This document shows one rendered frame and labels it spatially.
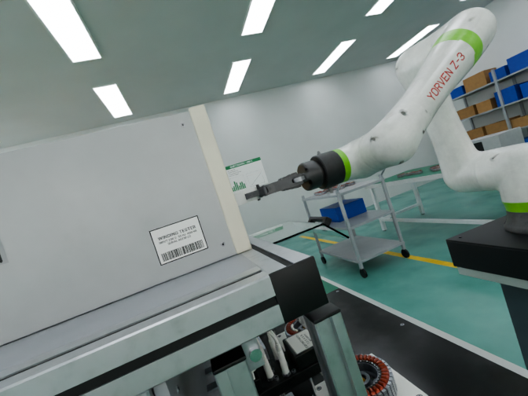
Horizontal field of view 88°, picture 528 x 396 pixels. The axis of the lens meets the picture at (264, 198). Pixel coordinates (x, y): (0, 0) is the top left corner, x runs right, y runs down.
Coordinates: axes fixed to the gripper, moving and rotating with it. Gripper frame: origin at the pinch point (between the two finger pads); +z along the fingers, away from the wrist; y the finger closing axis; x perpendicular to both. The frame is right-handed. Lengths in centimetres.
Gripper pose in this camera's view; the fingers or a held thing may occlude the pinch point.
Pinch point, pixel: (243, 196)
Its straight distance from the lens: 66.9
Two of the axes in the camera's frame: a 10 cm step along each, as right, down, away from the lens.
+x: -3.1, -9.5, -0.3
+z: -9.1, 3.1, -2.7
